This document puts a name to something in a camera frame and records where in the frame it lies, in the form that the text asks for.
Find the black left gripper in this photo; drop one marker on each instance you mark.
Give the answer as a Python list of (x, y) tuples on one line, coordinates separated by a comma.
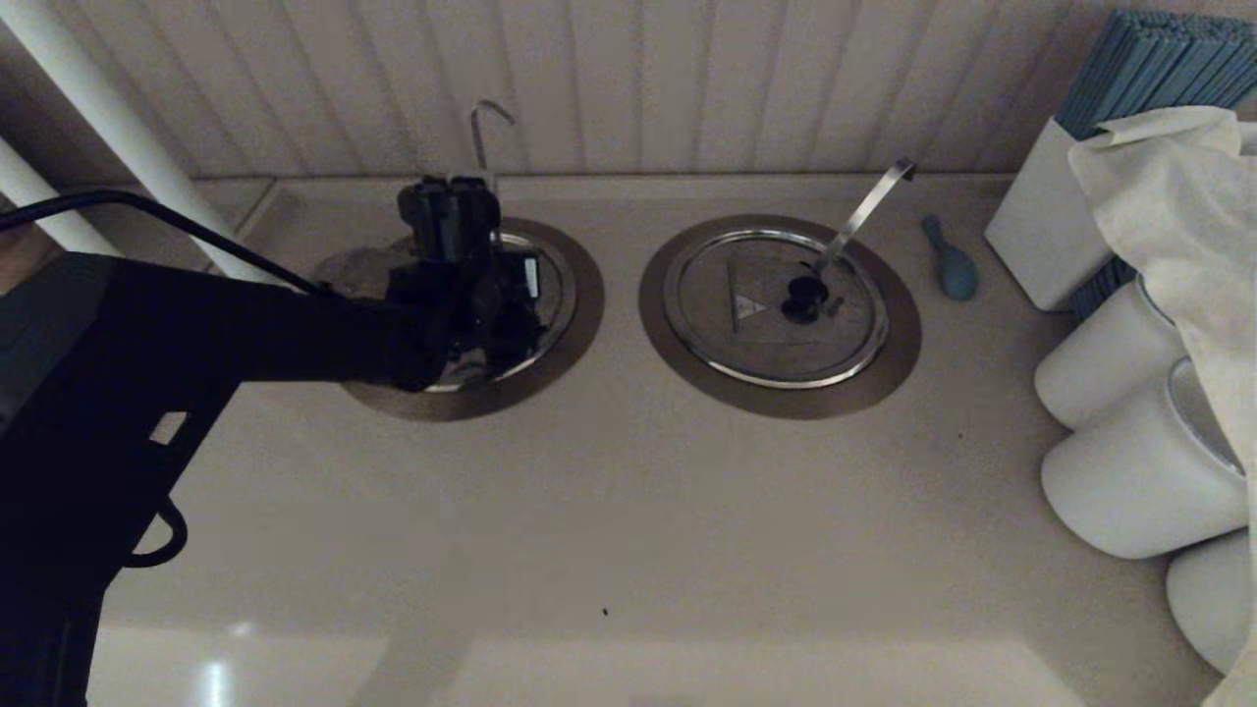
[(447, 221)]

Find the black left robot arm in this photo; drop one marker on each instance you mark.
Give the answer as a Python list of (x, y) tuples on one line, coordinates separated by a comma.
[(147, 344)]

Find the blue plastic spoon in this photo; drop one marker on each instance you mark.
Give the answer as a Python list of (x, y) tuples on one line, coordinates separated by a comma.
[(957, 275)]

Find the white metal pole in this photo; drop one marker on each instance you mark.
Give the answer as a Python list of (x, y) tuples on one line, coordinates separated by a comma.
[(39, 201), (93, 88)]

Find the white rectangular holder box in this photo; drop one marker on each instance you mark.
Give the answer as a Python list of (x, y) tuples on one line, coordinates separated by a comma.
[(1051, 226)]

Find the blue stick bundle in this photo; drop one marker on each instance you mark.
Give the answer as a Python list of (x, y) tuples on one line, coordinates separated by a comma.
[(1105, 290), (1149, 69)]

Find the white cylindrical container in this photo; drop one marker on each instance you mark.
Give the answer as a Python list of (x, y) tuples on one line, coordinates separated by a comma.
[(1208, 599), (1129, 481), (1100, 363)]

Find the white woven cloth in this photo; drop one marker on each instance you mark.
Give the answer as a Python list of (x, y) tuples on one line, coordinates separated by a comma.
[(1178, 216)]

